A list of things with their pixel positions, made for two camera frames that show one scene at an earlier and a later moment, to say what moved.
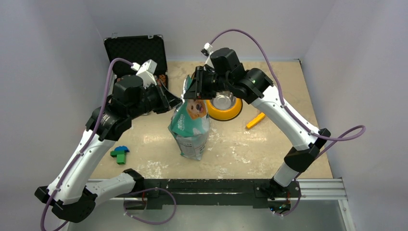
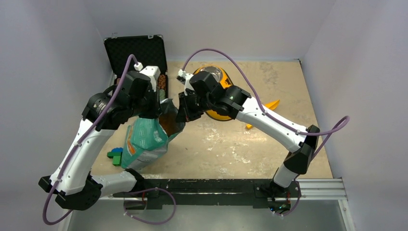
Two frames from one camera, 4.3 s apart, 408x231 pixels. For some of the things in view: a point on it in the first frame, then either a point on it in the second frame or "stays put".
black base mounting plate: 214,192 stays put
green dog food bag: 190,124 → 146,138
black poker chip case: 137,49 stays put
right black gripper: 197,90 → 185,113
